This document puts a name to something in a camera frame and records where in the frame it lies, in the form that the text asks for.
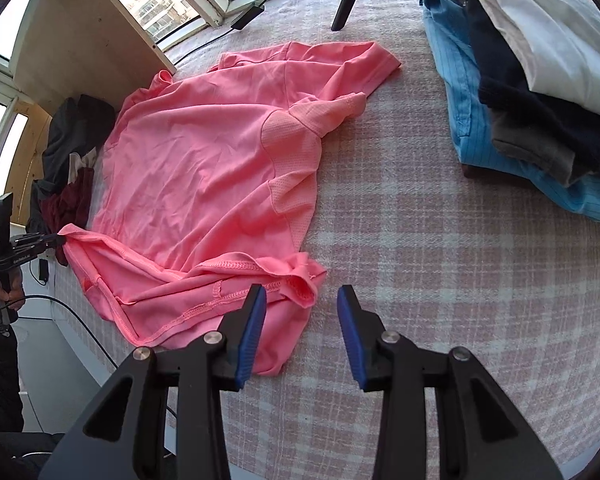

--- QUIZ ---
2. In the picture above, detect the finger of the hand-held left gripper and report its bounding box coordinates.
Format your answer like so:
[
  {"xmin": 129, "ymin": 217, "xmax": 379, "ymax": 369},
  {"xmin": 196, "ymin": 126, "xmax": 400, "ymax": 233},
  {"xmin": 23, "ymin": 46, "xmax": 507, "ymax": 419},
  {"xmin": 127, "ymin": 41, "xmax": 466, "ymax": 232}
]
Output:
[{"xmin": 27, "ymin": 232, "xmax": 67, "ymax": 252}]

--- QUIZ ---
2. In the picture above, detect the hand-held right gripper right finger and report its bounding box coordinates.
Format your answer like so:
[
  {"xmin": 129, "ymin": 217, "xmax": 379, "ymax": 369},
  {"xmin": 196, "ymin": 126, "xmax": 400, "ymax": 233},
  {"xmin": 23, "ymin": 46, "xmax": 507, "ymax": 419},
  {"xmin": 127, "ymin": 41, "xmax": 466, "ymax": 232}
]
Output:
[{"xmin": 335, "ymin": 284, "xmax": 566, "ymax": 480}]

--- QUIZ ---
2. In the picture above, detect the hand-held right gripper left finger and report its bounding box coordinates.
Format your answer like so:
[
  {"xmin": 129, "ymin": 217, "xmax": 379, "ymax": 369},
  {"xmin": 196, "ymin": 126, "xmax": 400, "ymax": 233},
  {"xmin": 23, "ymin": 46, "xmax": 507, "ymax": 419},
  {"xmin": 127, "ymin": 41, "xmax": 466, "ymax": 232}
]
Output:
[{"xmin": 37, "ymin": 284, "xmax": 269, "ymax": 480}]

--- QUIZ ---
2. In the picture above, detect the pink t-shirt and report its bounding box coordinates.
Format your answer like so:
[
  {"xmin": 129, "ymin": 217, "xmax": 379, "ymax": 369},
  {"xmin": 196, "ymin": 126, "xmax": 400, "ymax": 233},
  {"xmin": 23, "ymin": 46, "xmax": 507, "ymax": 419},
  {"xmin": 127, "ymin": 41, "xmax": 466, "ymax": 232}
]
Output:
[{"xmin": 57, "ymin": 40, "xmax": 404, "ymax": 376}]

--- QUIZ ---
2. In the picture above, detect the person's left forearm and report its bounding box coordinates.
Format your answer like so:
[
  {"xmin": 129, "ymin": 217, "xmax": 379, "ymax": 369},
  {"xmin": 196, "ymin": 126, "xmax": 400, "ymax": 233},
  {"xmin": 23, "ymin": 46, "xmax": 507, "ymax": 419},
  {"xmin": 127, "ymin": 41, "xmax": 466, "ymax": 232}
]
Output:
[{"xmin": 0, "ymin": 280, "xmax": 27, "ymax": 432}]

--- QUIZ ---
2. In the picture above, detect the black clothes pile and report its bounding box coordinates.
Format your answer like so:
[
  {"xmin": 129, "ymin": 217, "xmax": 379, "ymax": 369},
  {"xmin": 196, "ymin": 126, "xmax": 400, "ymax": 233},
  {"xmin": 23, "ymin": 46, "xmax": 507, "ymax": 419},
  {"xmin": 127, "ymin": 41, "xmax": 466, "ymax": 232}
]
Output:
[{"xmin": 27, "ymin": 93, "xmax": 116, "ymax": 234}]

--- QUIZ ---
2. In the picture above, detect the person's left hand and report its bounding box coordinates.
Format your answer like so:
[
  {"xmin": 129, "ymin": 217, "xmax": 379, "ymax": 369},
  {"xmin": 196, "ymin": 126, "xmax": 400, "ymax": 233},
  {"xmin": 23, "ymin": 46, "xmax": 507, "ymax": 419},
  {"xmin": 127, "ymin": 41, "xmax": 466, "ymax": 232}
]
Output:
[{"xmin": 0, "ymin": 267, "xmax": 26, "ymax": 312}]

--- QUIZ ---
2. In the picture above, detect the beige garment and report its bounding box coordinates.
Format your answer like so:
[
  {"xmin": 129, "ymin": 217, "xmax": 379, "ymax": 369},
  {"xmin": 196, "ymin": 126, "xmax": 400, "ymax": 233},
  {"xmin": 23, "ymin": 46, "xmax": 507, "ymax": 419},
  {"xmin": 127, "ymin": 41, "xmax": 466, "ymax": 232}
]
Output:
[{"xmin": 67, "ymin": 148, "xmax": 99, "ymax": 184}]

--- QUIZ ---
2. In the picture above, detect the person's black jacket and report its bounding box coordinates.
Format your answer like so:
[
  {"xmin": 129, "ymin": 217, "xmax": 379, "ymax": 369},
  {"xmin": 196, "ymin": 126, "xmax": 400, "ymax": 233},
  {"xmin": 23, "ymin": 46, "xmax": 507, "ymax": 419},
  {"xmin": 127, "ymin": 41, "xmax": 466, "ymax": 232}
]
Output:
[{"xmin": 0, "ymin": 385, "xmax": 66, "ymax": 480}]

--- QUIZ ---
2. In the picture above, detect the large wooden board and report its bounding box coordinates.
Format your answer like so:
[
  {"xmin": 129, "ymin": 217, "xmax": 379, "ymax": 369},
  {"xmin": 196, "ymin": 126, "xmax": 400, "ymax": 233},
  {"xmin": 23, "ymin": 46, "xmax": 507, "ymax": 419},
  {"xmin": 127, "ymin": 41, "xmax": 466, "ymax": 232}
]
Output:
[{"xmin": 10, "ymin": 0, "xmax": 179, "ymax": 117}]

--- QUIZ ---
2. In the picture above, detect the folded dark navy garment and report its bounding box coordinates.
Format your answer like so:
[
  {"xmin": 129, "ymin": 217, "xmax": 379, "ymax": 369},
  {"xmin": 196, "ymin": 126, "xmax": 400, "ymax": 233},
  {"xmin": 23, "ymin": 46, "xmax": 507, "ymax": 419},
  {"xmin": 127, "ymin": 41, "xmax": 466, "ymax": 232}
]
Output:
[{"xmin": 432, "ymin": 0, "xmax": 600, "ymax": 189}]

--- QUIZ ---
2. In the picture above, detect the black inline power adapter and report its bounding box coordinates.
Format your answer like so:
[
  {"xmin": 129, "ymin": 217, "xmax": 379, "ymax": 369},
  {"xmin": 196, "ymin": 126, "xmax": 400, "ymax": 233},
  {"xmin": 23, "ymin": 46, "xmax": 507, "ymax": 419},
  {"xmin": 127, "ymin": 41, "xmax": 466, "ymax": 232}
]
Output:
[{"xmin": 229, "ymin": 3, "xmax": 266, "ymax": 31}]

